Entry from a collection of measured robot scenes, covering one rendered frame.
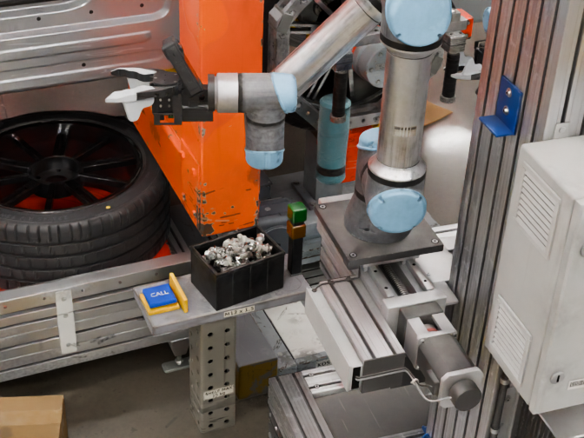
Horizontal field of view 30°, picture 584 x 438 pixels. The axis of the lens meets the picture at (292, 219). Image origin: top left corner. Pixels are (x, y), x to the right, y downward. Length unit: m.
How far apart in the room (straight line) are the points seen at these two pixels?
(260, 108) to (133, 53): 1.14
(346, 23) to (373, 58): 0.87
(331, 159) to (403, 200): 0.99
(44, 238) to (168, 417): 0.61
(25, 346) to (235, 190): 0.71
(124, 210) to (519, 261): 1.33
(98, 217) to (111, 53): 0.47
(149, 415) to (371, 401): 0.64
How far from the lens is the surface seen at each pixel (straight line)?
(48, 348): 3.05
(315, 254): 3.49
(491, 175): 2.17
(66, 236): 2.98
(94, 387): 3.21
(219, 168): 2.76
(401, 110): 2.07
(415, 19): 1.96
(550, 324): 1.97
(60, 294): 2.94
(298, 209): 2.74
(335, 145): 3.09
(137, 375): 3.23
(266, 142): 2.08
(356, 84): 3.40
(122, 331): 3.08
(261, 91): 2.04
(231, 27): 2.59
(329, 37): 2.14
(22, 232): 2.99
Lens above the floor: 2.19
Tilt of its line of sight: 35 degrees down
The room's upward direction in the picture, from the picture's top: 3 degrees clockwise
